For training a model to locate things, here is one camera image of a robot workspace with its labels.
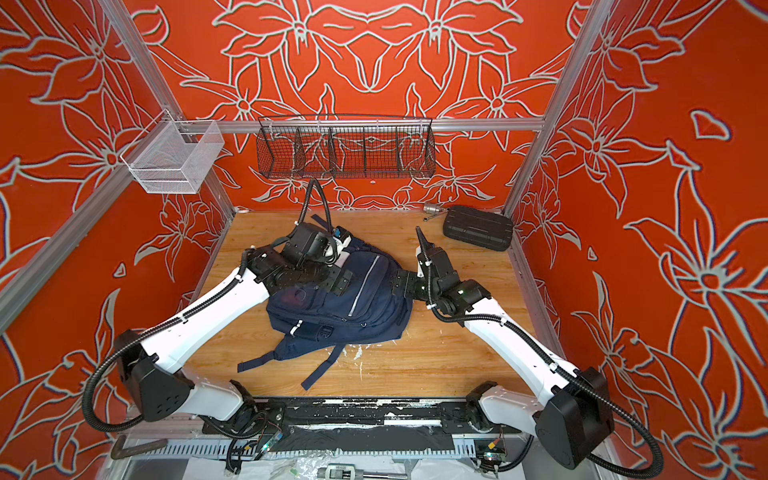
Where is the navy blue backpack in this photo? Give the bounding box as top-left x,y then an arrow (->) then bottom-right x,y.
237,237 -> 413,391

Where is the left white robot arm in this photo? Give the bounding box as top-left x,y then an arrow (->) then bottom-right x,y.
81,246 -> 353,439

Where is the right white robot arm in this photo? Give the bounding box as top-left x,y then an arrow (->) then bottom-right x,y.
394,230 -> 664,479

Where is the black hard plastic case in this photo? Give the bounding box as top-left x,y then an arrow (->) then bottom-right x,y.
443,205 -> 514,252

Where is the silver metal socket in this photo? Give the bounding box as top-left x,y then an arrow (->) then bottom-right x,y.
422,203 -> 444,216

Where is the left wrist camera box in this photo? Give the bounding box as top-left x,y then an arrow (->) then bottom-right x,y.
281,222 -> 344,267

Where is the black wire wall basket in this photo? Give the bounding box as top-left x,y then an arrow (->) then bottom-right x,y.
255,115 -> 437,180

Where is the white wire wall basket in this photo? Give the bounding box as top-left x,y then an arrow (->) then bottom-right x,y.
119,110 -> 224,194

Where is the rusty metal bracket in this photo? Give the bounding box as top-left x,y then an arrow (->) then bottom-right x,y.
110,435 -> 168,460

